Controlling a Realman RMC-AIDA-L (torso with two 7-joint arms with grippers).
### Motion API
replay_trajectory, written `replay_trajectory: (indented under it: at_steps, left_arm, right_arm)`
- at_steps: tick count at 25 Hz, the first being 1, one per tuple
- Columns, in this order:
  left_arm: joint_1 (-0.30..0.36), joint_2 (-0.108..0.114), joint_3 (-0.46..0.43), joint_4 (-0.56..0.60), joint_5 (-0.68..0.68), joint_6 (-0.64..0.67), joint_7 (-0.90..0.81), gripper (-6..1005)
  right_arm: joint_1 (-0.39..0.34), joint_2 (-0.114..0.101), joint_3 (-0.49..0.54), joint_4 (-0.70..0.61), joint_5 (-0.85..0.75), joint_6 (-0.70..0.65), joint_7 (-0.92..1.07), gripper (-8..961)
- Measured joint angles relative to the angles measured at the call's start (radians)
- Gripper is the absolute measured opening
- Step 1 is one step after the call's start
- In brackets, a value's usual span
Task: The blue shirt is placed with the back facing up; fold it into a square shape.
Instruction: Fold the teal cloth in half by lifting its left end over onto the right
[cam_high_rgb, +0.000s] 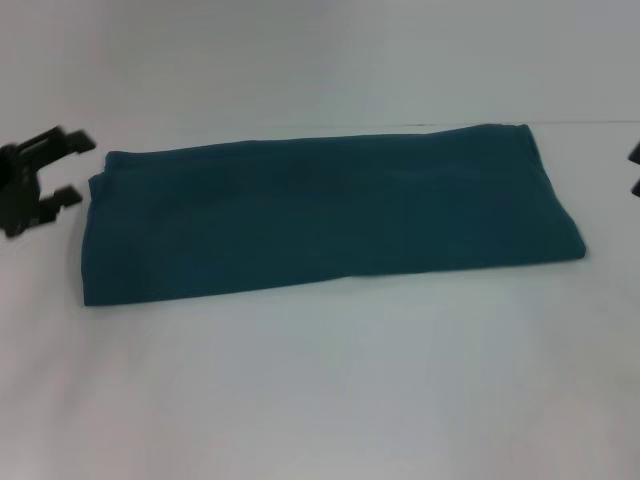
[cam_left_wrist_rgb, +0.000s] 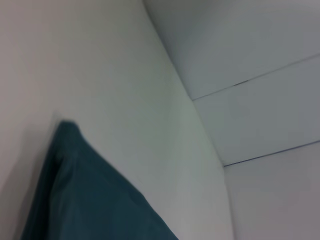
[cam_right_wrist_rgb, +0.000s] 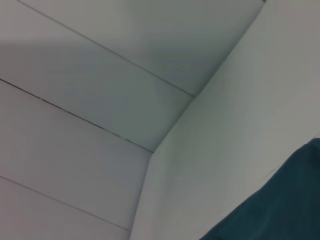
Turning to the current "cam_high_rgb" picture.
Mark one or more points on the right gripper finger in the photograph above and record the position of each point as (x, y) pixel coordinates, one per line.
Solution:
(636, 187)
(635, 152)

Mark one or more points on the teal blue shirt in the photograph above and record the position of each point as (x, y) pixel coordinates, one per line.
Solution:
(325, 220)

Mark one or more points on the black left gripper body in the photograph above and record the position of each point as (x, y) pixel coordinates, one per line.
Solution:
(17, 195)

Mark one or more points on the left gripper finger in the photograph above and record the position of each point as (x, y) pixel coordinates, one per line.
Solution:
(65, 141)
(60, 200)

